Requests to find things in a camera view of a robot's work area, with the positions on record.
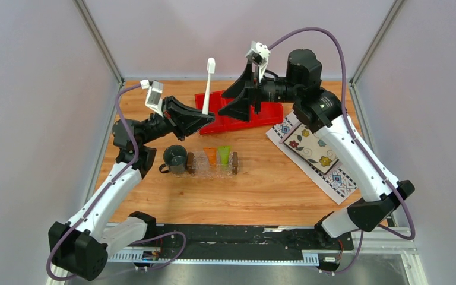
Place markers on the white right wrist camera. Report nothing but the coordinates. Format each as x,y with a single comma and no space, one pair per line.
258,54

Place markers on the floral square plate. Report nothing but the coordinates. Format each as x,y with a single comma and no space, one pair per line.
310,148

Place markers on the patterned white cloth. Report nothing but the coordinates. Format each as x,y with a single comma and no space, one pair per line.
337,184

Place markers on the white toothbrush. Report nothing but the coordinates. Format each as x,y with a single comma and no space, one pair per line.
211,66

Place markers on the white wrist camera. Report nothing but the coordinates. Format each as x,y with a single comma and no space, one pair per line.
258,54
153,98

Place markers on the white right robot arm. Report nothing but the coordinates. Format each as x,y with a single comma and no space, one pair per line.
323,113

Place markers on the dark grey mug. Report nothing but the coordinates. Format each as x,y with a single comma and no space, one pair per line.
174,158

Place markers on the aluminium frame rail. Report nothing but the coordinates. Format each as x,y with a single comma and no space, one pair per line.
383,241

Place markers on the red three-compartment bin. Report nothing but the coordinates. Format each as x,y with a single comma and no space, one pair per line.
243,116

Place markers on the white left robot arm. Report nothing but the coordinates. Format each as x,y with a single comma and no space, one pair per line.
110,185

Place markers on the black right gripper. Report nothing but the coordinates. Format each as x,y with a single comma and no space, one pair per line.
248,86

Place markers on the clear textured acrylic tray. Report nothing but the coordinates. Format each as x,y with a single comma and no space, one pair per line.
198,167

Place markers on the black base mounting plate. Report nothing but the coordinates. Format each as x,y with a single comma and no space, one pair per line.
242,243

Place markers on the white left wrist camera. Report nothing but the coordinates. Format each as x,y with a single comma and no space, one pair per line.
153,98

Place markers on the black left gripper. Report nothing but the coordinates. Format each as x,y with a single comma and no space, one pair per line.
183,126

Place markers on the green toothpaste tube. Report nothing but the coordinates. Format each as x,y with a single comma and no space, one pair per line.
224,154

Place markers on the orange toothpaste tube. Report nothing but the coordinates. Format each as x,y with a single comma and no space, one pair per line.
211,154

